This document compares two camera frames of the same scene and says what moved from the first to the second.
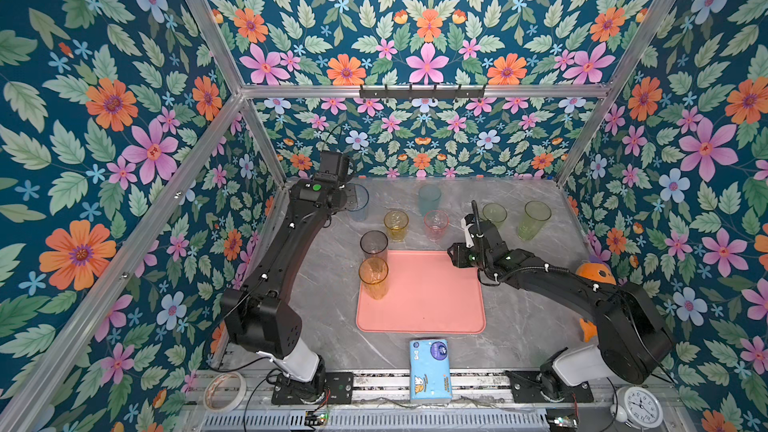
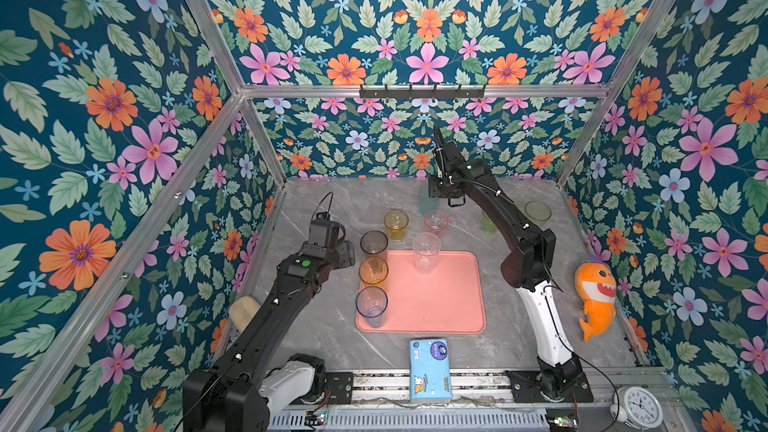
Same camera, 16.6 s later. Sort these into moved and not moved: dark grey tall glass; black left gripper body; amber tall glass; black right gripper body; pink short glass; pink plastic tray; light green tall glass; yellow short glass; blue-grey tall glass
Moved: black left gripper body; blue-grey tall glass; black right gripper body
Not moved: pink plastic tray; dark grey tall glass; light green tall glass; yellow short glass; amber tall glass; pink short glass
